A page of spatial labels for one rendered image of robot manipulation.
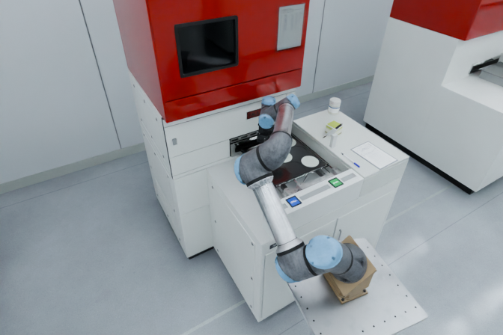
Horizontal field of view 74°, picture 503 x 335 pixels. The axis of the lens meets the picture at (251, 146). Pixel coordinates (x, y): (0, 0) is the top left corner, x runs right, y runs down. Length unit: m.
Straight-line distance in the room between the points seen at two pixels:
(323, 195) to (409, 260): 1.29
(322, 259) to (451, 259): 1.81
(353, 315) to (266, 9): 1.36
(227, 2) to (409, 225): 2.24
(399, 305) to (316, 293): 0.32
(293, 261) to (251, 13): 1.09
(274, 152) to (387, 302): 0.75
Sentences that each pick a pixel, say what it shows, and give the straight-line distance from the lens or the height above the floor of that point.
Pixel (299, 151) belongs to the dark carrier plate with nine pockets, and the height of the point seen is 0.90.
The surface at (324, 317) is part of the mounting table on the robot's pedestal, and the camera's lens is 1.46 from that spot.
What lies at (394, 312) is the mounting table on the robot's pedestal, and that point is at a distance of 1.55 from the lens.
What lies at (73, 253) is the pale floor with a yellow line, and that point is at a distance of 2.88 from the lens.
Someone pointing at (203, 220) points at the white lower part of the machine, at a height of 0.39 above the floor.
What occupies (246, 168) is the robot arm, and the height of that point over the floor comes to 1.25.
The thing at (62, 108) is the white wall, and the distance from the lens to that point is 3.25.
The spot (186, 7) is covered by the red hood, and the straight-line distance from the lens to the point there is 1.50.
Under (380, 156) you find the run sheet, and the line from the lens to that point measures 1.97.
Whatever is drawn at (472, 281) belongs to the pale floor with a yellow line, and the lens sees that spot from 2.91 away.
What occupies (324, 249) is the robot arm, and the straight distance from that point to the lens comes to 1.26.
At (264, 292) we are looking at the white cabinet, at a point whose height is 0.40.
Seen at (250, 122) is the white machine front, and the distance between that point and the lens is 1.96.
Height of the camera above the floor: 2.11
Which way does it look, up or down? 37 degrees down
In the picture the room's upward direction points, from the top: 1 degrees clockwise
